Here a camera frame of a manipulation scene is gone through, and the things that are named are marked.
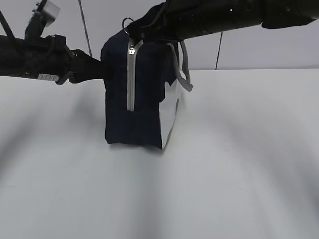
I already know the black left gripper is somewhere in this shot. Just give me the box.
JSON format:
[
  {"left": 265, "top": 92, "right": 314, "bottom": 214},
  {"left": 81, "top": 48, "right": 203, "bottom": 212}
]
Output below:
[{"left": 56, "top": 49, "right": 116, "bottom": 85}]

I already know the navy lunch bag grey trim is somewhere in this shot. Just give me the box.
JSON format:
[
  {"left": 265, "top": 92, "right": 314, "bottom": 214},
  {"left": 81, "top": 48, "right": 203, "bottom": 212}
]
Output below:
[{"left": 101, "top": 30, "right": 193, "bottom": 149}]

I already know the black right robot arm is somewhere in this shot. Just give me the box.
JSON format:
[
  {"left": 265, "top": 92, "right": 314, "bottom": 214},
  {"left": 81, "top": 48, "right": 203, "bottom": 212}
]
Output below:
[{"left": 127, "top": 0, "right": 319, "bottom": 41}]

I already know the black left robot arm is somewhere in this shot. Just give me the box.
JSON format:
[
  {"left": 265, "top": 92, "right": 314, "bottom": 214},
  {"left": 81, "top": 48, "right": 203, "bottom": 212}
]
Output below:
[{"left": 0, "top": 12, "right": 112, "bottom": 85}]

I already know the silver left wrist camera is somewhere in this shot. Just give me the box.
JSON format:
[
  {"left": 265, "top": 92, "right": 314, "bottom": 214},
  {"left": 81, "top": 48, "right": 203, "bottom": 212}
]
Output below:
[{"left": 36, "top": 0, "right": 60, "bottom": 27}]

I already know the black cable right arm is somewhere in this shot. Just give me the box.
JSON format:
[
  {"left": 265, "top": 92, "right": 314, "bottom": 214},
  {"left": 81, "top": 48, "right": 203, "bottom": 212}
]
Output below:
[{"left": 0, "top": 9, "right": 19, "bottom": 42}]

